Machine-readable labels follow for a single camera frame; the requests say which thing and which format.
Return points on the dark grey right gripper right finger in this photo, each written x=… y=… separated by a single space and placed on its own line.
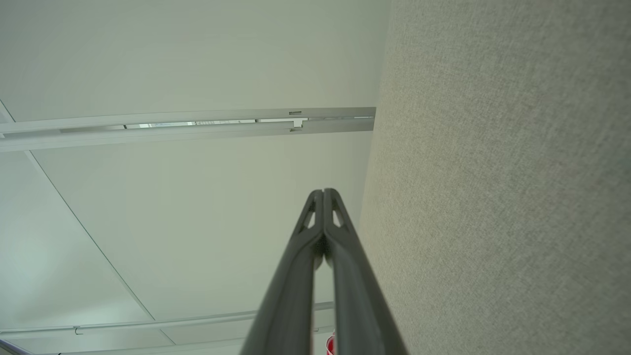
x=360 y=296

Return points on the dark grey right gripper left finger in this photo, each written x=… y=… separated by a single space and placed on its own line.
x=291 y=296

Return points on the small red object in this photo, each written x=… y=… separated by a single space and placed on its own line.
x=330 y=346

